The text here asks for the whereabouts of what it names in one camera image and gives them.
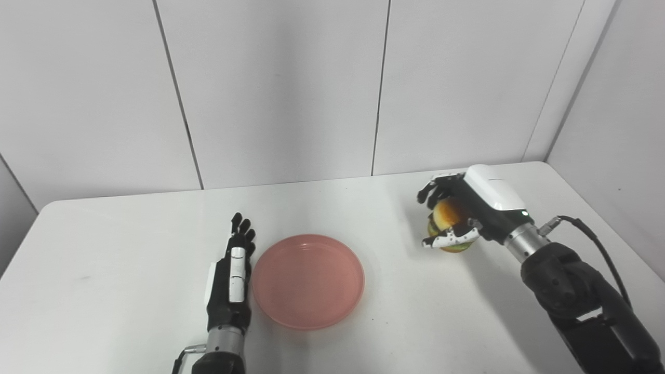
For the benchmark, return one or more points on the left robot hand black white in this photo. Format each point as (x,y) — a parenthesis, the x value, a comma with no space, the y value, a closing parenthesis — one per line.
(231,283)

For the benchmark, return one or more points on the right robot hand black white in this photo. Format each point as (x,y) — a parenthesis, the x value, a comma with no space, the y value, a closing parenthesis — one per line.
(478,208)

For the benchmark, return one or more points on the toy hamburger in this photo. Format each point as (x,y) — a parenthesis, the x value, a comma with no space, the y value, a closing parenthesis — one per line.
(449,223)

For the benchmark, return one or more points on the pink round plate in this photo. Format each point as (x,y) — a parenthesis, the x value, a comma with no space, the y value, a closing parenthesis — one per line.
(308,281)

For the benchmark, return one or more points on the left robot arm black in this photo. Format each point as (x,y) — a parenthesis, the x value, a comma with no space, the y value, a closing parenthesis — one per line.
(221,350)

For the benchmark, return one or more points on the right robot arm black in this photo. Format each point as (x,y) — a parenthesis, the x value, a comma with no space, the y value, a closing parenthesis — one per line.
(582,296)

